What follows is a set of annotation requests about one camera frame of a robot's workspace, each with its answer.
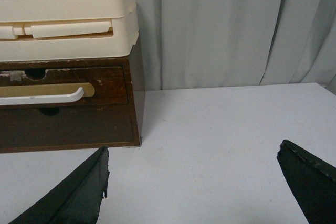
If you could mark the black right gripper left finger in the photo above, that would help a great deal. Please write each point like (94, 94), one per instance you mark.
(77, 198)

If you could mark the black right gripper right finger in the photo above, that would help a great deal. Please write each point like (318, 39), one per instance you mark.
(311, 181)

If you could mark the brown wooden drawer cabinet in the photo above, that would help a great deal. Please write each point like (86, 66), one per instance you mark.
(133, 70)

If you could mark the cream plastic basket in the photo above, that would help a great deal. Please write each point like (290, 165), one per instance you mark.
(67, 29)

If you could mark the white drawer handle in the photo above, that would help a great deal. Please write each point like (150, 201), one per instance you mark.
(43, 99)

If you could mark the upper wooden drawer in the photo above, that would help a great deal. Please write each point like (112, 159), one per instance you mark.
(102, 85)

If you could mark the wooden drawer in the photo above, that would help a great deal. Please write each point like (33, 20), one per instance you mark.
(66, 126)
(102, 85)

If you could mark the grey curtain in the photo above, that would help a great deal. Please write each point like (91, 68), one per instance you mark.
(226, 43)

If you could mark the lower wooden drawer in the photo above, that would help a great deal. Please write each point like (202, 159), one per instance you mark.
(66, 126)

